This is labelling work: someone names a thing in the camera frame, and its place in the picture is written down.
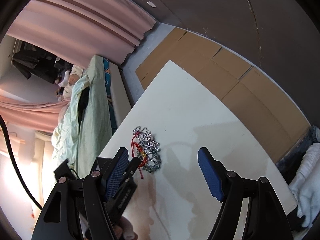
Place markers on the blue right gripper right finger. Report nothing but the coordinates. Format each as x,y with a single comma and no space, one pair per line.
210,170

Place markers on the black hanging clothes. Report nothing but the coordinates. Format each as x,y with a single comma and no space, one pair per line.
42,64

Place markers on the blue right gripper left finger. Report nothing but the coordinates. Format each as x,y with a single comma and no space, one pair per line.
115,171

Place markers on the dark wood wall panel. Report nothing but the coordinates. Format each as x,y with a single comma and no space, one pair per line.
277,36

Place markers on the green bed sheet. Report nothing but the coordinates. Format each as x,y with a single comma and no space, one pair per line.
95,127

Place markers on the white bed frame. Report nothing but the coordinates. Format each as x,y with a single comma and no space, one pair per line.
120,100

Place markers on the flattened brown cardboard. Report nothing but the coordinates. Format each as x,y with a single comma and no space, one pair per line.
268,113

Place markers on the white sock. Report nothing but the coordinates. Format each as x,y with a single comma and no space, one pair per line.
65,79

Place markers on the white wall outlet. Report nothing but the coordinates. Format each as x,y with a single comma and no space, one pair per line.
151,4

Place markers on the patterned pillow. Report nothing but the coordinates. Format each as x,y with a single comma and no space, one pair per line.
75,75

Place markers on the white fluffy cloth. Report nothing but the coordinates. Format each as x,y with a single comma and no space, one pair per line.
305,186

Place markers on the pink side curtain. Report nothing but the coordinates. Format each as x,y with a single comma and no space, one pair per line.
37,116

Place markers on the black garment on bed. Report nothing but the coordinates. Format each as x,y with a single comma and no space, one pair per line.
82,104

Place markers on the person's hand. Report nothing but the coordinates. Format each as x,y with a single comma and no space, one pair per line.
123,230

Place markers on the light green duvet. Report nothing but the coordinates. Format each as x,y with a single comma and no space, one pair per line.
66,135

